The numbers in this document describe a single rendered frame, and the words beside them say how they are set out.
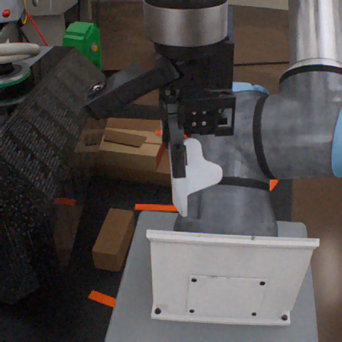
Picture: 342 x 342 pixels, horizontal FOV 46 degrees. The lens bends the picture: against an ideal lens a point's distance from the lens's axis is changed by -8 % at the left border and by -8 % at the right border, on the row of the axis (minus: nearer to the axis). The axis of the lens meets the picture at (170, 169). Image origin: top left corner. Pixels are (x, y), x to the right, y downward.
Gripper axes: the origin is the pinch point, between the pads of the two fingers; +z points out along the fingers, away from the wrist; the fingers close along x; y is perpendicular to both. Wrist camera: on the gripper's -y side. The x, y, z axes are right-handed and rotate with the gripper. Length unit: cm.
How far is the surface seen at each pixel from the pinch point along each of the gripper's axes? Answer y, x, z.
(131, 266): -7.5, 12.1, 32.6
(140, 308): -6.4, 1.0, 32.2
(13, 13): -48, 114, 7
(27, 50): -28, 51, -1
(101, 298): -26, 63, 117
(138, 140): -2, 157, 102
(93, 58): -31, 268, 96
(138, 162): -3, 145, 108
